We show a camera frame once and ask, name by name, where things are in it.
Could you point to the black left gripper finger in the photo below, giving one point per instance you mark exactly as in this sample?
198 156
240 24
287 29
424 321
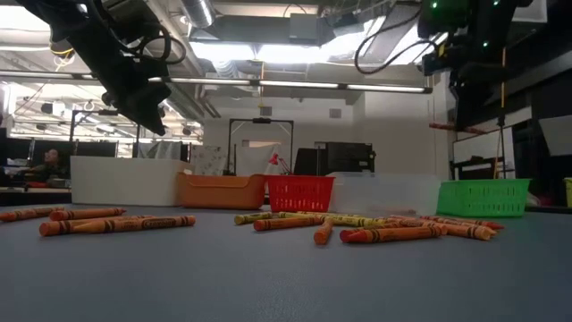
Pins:
155 109
136 111

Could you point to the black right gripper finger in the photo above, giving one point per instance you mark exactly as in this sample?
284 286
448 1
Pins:
460 114
475 114

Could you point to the green plastic basket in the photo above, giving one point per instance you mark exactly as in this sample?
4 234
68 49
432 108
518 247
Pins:
482 199

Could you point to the red-orange crayon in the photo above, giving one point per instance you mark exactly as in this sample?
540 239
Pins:
393 234
487 223

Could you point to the yellow crayon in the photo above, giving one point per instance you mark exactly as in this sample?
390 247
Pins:
252 217
357 221
304 215

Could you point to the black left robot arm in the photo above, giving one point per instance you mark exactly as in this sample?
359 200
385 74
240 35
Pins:
53 13

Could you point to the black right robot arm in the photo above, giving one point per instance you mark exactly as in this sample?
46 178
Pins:
456 18

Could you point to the whiteboard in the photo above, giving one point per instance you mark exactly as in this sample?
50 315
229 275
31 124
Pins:
478 145

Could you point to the black tripod pole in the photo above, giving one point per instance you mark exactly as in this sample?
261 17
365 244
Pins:
501 143

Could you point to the white plastic bin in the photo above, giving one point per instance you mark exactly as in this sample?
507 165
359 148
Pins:
125 181

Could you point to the patterned white board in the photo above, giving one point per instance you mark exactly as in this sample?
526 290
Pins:
207 160

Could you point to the white paper panel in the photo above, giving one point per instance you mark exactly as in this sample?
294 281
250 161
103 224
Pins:
558 134

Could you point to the person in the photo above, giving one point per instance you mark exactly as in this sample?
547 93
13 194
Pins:
49 163

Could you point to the orange plastic bin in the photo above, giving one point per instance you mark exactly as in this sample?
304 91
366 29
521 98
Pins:
219 192

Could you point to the clear plastic bin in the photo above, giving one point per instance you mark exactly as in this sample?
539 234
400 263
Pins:
384 192

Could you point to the yellow-green container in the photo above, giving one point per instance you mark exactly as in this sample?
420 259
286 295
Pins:
568 192

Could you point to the red desk lamp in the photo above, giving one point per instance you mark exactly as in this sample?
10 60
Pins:
273 159

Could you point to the long LED light bar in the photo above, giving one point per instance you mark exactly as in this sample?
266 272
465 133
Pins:
290 83

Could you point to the red plastic basket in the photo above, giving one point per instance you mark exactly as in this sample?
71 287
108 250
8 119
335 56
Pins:
299 194

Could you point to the grey ceiling unit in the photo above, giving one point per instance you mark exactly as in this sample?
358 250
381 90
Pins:
304 27

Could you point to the black frame stand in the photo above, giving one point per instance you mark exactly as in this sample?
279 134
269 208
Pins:
107 112
261 121

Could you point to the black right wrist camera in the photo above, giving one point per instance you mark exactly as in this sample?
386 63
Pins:
435 60

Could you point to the smooth silver ventilation duct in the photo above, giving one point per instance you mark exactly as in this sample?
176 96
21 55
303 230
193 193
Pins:
199 13

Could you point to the square wall vent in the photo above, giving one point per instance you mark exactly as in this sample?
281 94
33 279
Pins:
266 111
335 113

